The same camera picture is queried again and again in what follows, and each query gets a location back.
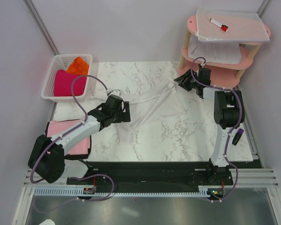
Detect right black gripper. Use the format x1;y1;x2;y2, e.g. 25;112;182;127
174;68;200;92

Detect white t shirt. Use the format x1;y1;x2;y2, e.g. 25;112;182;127
90;78;188;146

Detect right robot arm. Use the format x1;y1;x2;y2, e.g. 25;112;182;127
174;68;245;167

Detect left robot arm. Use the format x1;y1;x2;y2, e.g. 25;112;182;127
28;94;131;184

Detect pink three tier shelf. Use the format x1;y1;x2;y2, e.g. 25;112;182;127
177;15;262;88

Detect printed paper sheets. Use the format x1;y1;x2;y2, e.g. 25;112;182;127
188;41;242;64

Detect orange t shirt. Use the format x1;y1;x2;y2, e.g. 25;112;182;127
66;57;89;75

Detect magenta folded t shirt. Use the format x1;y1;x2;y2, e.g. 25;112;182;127
53;70;87;97

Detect white plastic basket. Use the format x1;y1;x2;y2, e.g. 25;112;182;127
41;53;93;103

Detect pink folded t shirt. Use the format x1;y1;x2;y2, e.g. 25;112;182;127
46;120;90;156

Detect red white marker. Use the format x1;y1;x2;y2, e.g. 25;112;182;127
209;18;229;32

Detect translucent document folder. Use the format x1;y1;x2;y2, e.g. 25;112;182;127
196;7;270;44

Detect purple black marker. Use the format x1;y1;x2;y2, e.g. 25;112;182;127
232;128;244;146

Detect white crumpled paper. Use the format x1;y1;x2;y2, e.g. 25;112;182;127
39;219;55;225

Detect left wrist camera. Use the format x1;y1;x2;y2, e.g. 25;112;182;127
106;89;121;96

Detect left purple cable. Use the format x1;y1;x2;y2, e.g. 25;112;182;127
29;75;115;213

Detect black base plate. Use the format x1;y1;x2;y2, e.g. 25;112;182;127
60;160;262;193

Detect white slotted cable duct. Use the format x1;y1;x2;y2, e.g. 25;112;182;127
33;187;223;197

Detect aluminium rail frame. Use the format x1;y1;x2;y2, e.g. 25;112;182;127
13;162;281;225

